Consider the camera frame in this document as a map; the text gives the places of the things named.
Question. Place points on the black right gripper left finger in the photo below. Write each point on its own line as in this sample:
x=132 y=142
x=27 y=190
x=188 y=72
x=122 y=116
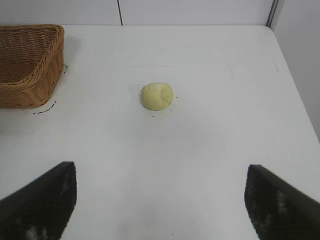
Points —
x=42 y=205

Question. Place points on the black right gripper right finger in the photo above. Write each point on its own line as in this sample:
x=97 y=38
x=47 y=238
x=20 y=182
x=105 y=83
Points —
x=280 y=207

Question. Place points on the pale yellow egg yolk pastry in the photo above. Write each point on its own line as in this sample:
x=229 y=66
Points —
x=157 y=97

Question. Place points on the brown woven wicker basket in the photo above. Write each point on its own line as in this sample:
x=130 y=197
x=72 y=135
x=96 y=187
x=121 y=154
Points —
x=22 y=75

